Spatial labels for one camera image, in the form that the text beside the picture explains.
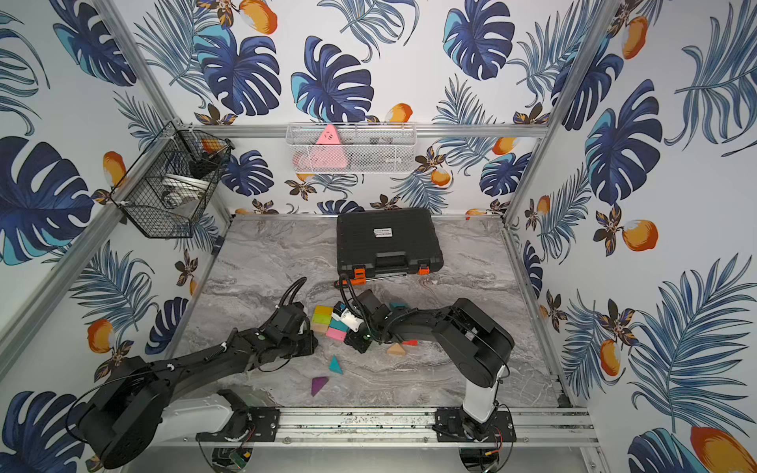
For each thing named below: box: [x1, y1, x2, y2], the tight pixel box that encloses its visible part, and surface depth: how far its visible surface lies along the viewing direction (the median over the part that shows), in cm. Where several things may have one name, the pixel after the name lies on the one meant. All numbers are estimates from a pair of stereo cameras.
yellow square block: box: [314, 304, 335, 316], surface depth 99 cm
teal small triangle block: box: [328, 354, 345, 375], surface depth 85 cm
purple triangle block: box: [311, 376, 330, 398], surface depth 83 cm
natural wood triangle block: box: [386, 342, 407, 356], surface depth 87 cm
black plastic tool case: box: [336, 207, 444, 285], surface depth 105 cm
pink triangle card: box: [305, 124, 348, 170], surface depth 92 cm
